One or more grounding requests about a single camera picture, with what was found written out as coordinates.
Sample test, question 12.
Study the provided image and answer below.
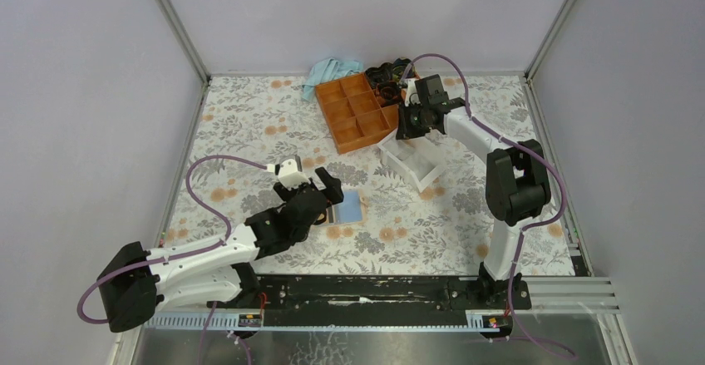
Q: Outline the dark rolled band middle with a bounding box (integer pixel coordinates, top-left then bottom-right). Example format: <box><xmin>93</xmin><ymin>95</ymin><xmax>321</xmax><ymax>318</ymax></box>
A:
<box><xmin>376</xmin><ymin>81</ymin><xmax>402</xmax><ymax>107</ymax></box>

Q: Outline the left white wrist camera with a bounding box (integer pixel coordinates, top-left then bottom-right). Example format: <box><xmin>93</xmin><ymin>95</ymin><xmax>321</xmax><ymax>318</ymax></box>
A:
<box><xmin>274</xmin><ymin>155</ymin><xmax>308</xmax><ymax>190</ymax></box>

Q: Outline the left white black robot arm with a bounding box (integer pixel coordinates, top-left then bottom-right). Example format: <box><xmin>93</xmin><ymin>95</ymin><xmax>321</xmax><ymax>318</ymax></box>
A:
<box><xmin>96</xmin><ymin>167</ymin><xmax>344</xmax><ymax>333</ymax></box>

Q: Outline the purple cable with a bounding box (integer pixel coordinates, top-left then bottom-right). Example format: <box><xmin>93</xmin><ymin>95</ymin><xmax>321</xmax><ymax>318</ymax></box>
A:
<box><xmin>76</xmin><ymin>155</ymin><xmax>279</xmax><ymax>325</ymax></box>
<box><xmin>399</xmin><ymin>53</ymin><xmax>580</xmax><ymax>363</ymax></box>

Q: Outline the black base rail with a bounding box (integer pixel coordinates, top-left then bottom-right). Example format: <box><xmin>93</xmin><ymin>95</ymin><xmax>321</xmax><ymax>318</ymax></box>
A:
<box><xmin>216</xmin><ymin>274</ymin><xmax>532</xmax><ymax>328</ymax></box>

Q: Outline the white card box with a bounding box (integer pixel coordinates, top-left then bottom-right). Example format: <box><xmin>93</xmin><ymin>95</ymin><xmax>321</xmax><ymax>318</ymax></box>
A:
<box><xmin>376</xmin><ymin>130</ymin><xmax>446</xmax><ymax>192</ymax></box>

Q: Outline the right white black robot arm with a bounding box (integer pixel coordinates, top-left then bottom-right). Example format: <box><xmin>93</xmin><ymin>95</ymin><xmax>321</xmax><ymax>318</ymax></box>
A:
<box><xmin>396</xmin><ymin>75</ymin><xmax>551</xmax><ymax>308</ymax></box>

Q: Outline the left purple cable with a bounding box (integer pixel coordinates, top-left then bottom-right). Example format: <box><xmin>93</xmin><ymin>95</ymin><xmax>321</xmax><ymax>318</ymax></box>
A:
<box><xmin>76</xmin><ymin>155</ymin><xmax>279</xmax><ymax>325</ymax></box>

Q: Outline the orange compartment tray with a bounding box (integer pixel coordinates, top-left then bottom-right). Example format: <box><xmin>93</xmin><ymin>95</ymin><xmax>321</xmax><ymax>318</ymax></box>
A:
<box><xmin>314</xmin><ymin>73</ymin><xmax>398</xmax><ymax>154</ymax></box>

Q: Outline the dark rolled band top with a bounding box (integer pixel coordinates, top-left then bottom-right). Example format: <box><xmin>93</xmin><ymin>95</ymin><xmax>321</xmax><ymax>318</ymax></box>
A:
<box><xmin>364</xmin><ymin>62</ymin><xmax>393</xmax><ymax>90</ymax></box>

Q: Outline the beige card holder wallet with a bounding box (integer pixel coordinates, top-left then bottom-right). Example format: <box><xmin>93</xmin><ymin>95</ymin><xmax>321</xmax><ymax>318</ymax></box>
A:
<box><xmin>325</xmin><ymin>190</ymin><xmax>367</xmax><ymax>225</ymax></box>

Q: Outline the dark rolled band corner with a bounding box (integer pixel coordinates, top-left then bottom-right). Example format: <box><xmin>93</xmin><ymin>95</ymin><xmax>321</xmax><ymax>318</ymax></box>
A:
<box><xmin>392</xmin><ymin>57</ymin><xmax>412</xmax><ymax>78</ymax></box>

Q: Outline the dark rolled band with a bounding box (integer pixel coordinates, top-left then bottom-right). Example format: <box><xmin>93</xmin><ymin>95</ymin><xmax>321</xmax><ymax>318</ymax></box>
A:
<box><xmin>364</xmin><ymin>62</ymin><xmax>393</xmax><ymax>90</ymax></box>
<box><xmin>376</xmin><ymin>81</ymin><xmax>402</xmax><ymax>107</ymax></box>

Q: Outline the light blue cloth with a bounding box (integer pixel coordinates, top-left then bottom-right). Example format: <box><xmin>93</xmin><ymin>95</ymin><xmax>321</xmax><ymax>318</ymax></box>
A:
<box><xmin>302</xmin><ymin>57</ymin><xmax>364</xmax><ymax>101</ymax></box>

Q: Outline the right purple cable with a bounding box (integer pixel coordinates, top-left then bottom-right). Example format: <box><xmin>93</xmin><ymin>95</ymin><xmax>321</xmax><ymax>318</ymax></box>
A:
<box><xmin>399</xmin><ymin>53</ymin><xmax>580</xmax><ymax>363</ymax></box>

